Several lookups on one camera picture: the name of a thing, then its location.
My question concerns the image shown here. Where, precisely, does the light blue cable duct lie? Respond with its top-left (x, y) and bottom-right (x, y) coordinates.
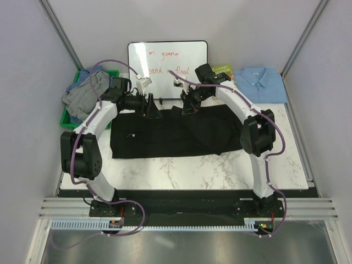
top-left (50, 219), bottom-right (273, 232)

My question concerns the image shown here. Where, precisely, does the black long sleeve shirt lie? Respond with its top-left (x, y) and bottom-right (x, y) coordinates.
top-left (110, 104), bottom-right (243, 159)

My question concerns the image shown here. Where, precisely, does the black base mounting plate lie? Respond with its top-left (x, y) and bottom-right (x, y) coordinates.
top-left (89, 190), bottom-right (284, 226)

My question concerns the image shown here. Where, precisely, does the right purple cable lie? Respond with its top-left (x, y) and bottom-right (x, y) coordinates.
top-left (168, 70), bottom-right (288, 239)

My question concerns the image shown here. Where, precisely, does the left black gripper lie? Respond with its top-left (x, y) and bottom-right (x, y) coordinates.
top-left (123, 91), bottom-right (163, 119)

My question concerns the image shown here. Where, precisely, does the grey crumpled shirt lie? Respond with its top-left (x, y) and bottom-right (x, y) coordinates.
top-left (62, 70), bottom-right (110, 122)

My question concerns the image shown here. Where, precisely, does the folded light blue shirt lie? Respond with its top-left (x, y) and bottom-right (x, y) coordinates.
top-left (234, 67), bottom-right (288, 104)

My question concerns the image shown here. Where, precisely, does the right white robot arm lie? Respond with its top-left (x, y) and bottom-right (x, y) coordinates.
top-left (174, 63), bottom-right (277, 217)

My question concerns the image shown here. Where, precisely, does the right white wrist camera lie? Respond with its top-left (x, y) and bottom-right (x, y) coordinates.
top-left (173, 79), bottom-right (190, 94)

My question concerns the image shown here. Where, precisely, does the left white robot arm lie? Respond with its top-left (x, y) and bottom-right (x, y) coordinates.
top-left (60, 75), bottom-right (161, 216)

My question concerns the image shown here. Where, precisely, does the green plastic bin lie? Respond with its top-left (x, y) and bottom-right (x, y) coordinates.
top-left (60, 70), bottom-right (119, 129)

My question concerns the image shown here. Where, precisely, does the white whiteboard with red writing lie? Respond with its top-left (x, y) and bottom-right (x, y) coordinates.
top-left (128, 41), bottom-right (208, 100)

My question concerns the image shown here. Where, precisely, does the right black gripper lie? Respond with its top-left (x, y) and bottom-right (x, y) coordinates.
top-left (180, 86), bottom-right (211, 116)

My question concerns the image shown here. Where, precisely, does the blue checked shirt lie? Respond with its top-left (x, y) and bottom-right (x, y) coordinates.
top-left (66, 65), bottom-right (106, 91)

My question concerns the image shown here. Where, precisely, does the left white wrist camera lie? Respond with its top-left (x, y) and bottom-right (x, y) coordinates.
top-left (136, 78), bottom-right (152, 96)

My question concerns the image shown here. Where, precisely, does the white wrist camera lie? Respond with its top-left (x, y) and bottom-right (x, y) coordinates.
top-left (173, 79), bottom-right (190, 94)
top-left (136, 78), bottom-right (152, 96)

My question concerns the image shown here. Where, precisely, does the green treehouse book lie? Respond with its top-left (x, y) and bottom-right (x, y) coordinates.
top-left (212, 64), bottom-right (234, 81)

